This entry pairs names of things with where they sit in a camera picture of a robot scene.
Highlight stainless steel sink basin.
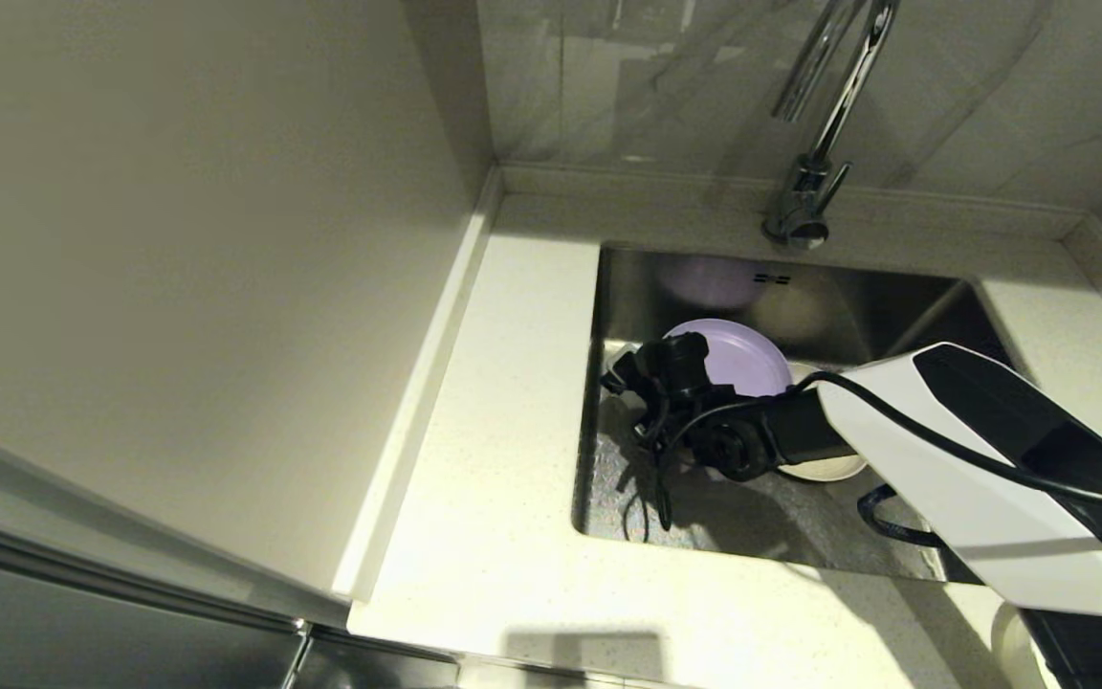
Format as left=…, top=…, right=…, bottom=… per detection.
left=570, top=241, right=1021, bottom=587

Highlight white plastic bowl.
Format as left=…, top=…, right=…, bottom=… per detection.
left=991, top=603, right=1059, bottom=689

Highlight stainless steel appliance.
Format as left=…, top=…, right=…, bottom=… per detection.
left=0, top=394, right=461, bottom=689

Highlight beige plastic plate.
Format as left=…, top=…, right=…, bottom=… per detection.
left=776, top=362, right=868, bottom=482

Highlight beige cabinet side panel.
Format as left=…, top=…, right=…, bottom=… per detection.
left=0, top=0, right=504, bottom=602

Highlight purple plastic plate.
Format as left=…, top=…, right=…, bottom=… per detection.
left=661, top=319, right=793, bottom=398

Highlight chrome gooseneck faucet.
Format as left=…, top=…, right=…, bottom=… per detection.
left=761, top=0, right=899, bottom=252

